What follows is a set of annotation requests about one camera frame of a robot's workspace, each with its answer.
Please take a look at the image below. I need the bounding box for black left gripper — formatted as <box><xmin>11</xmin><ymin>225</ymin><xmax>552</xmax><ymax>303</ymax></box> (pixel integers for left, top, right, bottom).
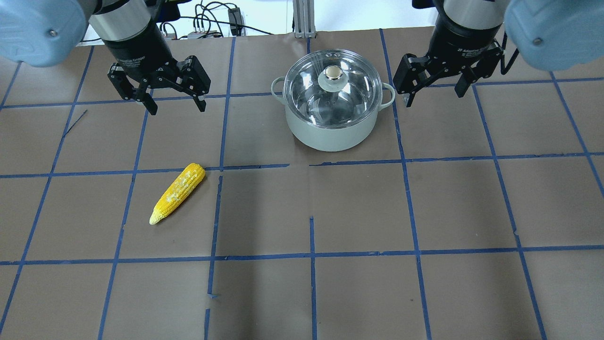
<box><xmin>103</xmin><ymin>21</ymin><xmax>211</xmax><ymax>115</ymax></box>

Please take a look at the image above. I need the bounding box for aluminium frame post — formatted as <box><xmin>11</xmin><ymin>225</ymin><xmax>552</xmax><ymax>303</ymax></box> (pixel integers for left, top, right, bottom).
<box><xmin>293</xmin><ymin>0</ymin><xmax>317</xmax><ymax>38</ymax></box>

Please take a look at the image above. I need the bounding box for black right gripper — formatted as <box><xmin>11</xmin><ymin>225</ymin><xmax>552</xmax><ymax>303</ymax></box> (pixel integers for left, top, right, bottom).
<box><xmin>393</xmin><ymin>14</ymin><xmax>504</xmax><ymax>108</ymax></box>

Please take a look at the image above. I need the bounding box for pale green cooking pot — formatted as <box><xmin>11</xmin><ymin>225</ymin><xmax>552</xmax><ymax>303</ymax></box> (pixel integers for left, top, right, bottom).
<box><xmin>270</xmin><ymin>49</ymin><xmax>396</xmax><ymax>152</ymax></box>

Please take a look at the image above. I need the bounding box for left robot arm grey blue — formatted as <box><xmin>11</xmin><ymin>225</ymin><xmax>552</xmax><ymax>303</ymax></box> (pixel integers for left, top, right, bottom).
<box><xmin>0</xmin><ymin>0</ymin><xmax>211</xmax><ymax>115</ymax></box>

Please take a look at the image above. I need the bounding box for yellow corn cob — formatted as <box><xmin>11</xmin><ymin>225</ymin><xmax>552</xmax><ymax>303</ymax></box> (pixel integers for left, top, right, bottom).
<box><xmin>149</xmin><ymin>163</ymin><xmax>206</xmax><ymax>225</ymax></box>

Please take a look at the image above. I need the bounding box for black cables bundle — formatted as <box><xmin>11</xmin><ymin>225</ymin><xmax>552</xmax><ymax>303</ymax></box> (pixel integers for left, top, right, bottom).
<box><xmin>158</xmin><ymin>0</ymin><xmax>274</xmax><ymax>40</ymax></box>

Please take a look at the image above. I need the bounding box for glass pot lid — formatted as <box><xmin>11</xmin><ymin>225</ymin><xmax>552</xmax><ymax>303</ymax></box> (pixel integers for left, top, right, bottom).
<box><xmin>281</xmin><ymin>49</ymin><xmax>390</xmax><ymax>129</ymax></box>

